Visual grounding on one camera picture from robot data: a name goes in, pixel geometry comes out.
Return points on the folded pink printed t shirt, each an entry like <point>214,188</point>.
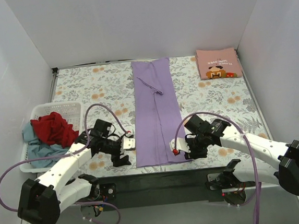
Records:
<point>216,64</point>

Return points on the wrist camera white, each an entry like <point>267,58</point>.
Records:
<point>128,141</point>
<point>178,146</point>

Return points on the red t shirt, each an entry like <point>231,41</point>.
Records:
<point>54,129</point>

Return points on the floral tablecloth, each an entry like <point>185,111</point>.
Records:
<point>107,92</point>

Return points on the white plastic laundry basket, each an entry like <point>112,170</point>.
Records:
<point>71,111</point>

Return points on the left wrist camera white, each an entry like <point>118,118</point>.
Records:
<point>128,141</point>

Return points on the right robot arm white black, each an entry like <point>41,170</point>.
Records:
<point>272,162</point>

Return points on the purple t shirt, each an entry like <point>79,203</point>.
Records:
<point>157,113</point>

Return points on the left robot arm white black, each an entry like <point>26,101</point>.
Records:
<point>43,200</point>

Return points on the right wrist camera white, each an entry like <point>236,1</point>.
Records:
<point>178,146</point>

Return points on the blue t shirt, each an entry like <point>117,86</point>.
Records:
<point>37,149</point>

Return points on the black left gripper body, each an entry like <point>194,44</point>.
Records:
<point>117,153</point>

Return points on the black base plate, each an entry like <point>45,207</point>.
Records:
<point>162,188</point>

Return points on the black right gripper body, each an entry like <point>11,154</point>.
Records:
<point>192,148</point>

